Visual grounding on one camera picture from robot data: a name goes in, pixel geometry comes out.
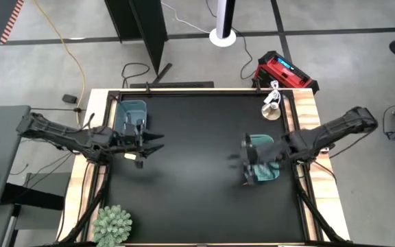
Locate black partition panel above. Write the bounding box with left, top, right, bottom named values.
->
left=104, top=0, right=173, bottom=85

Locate black desk foot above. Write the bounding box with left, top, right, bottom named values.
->
left=0, top=183, right=65, bottom=211

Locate black looped cable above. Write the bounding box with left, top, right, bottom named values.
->
left=120, top=62, right=151, bottom=89

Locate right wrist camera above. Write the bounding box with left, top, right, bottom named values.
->
left=240, top=133, right=254, bottom=163

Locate red black power station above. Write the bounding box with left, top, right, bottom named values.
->
left=251, top=50, right=320, bottom=95

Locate black power strip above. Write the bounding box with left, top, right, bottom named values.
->
left=129, top=80, right=215, bottom=89

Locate brass round camera base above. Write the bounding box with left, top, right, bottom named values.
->
left=261, top=102, right=283, bottom=122

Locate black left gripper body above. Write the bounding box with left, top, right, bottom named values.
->
left=114, top=128, right=147, bottom=163

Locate black power adapter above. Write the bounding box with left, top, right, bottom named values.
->
left=61, top=93, right=79, bottom=105

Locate blue-grey plastic tray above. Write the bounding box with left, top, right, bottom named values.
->
left=115, top=99, right=148, bottom=133

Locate white camera cable bundle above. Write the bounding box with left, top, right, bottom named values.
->
left=263, top=80, right=283, bottom=110

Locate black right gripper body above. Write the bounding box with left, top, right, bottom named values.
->
left=252, top=141, right=288, bottom=166

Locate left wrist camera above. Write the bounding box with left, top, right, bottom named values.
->
left=123, top=117, right=141, bottom=137

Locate white tower fan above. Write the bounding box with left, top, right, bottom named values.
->
left=208, top=0, right=237, bottom=48

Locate yellow cable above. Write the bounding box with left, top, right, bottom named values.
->
left=32, top=0, right=88, bottom=126

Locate black fan cable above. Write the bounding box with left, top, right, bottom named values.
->
left=205, top=0, right=255, bottom=81

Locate green potted plant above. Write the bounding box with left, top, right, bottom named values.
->
left=91, top=204, right=134, bottom=247

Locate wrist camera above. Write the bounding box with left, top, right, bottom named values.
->
left=123, top=117, right=141, bottom=137
left=240, top=133, right=254, bottom=163

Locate grey desk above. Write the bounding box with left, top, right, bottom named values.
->
left=0, top=104, right=32, bottom=211

